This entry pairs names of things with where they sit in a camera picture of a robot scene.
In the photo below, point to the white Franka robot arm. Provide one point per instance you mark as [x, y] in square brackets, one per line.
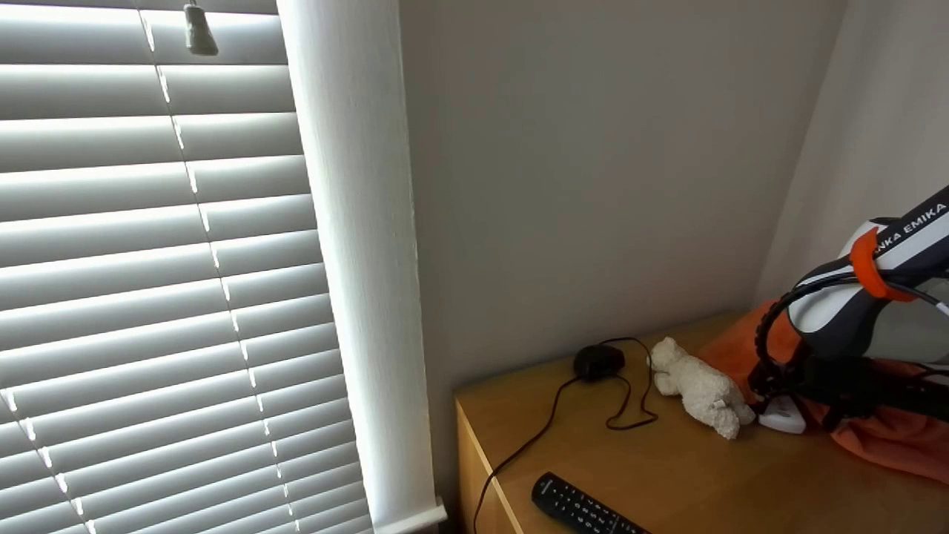
[920, 241]

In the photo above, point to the light wooden dresser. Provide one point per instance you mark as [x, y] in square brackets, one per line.
[692, 477]

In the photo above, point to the black remote control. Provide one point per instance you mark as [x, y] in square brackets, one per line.
[581, 507]

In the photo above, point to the black round device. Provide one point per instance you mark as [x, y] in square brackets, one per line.
[597, 364]

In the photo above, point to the white window frame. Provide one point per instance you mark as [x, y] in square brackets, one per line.
[358, 247]

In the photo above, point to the white plush toy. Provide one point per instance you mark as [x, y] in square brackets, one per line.
[692, 382]

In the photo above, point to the white window blinds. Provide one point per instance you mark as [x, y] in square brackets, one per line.
[121, 247]

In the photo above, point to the orange towel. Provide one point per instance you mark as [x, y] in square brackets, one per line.
[891, 441]

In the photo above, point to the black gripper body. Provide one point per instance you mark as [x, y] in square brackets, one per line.
[818, 385]

